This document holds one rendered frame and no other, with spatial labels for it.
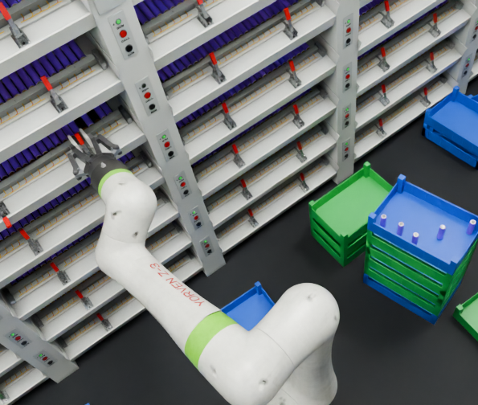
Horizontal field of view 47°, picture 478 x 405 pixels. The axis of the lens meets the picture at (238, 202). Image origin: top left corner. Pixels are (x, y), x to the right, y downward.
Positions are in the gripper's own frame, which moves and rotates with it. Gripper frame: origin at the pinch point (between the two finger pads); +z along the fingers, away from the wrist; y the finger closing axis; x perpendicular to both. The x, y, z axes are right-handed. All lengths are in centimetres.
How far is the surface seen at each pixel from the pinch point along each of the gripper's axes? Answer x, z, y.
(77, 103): 12.5, -5.5, 3.8
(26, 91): 18.7, 0.4, -4.6
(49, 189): -7.0, -1.1, -13.7
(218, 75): -4.3, -0.8, 42.9
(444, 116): -88, 8, 142
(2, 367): -65, 12, -61
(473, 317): -111, -58, 83
